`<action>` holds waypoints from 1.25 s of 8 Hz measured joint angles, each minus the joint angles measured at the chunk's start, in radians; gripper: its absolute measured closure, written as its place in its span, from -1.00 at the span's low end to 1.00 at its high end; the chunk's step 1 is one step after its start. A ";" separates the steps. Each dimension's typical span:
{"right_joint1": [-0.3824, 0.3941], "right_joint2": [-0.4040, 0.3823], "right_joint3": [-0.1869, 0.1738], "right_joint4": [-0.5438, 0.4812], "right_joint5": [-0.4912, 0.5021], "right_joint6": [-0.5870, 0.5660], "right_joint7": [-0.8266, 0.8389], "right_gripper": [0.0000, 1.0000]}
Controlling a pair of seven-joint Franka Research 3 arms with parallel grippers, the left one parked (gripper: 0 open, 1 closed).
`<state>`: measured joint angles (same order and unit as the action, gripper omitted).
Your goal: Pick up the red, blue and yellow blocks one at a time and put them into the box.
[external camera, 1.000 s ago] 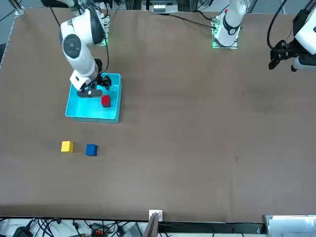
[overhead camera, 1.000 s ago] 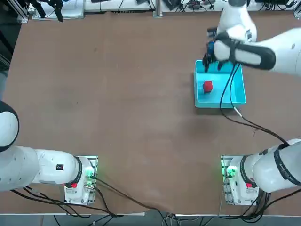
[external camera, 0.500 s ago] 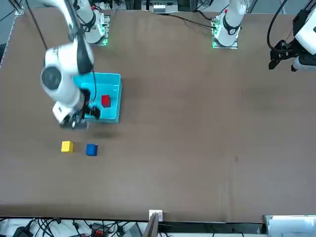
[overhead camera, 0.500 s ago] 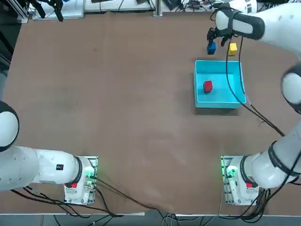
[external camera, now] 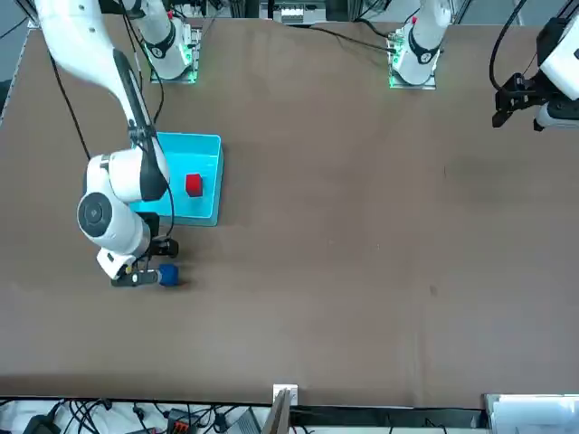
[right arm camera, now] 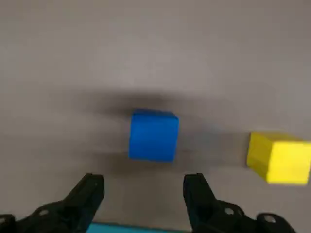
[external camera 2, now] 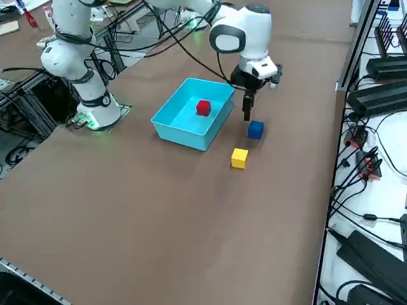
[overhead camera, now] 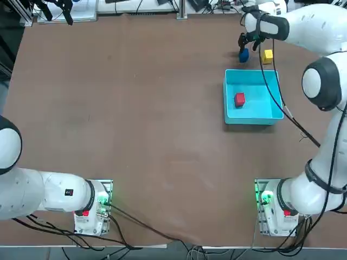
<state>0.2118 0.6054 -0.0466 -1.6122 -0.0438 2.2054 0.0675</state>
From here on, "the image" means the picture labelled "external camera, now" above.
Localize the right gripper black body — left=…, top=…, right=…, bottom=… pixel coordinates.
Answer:
left=141, top=212, right=163, bottom=254

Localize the red black hub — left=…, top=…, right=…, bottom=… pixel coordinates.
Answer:
left=166, top=408, right=190, bottom=434

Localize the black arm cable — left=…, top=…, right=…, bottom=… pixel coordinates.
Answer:
left=47, top=0, right=178, bottom=243
left=489, top=0, right=530, bottom=91

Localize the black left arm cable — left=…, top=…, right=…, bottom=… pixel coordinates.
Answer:
left=489, top=0, right=530, bottom=91

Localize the cyan plastic box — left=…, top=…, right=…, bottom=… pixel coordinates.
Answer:
left=128, top=131, right=223, bottom=228

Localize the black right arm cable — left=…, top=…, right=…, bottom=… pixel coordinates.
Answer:
left=47, top=0, right=178, bottom=243

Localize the long black power brick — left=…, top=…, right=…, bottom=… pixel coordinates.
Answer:
left=22, top=413, right=62, bottom=434

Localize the grey aluminium post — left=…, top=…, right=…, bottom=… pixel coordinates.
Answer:
left=261, top=388, right=291, bottom=434

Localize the black cable across table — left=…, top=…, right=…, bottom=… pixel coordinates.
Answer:
left=298, top=22, right=393, bottom=52

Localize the blue block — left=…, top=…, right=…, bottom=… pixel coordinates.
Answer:
left=157, top=264, right=179, bottom=288

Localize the white paper sheet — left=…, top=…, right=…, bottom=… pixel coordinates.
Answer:
left=479, top=392, right=579, bottom=434

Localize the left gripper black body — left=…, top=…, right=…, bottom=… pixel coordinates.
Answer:
left=508, top=72, right=551, bottom=109

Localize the ribbed power brick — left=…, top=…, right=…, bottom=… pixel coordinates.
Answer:
left=227, top=408, right=262, bottom=434

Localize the grey vented device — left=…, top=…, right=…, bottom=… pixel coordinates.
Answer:
left=279, top=5, right=305, bottom=26

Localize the white post foot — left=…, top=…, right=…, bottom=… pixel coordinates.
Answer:
left=272, top=383, right=299, bottom=407

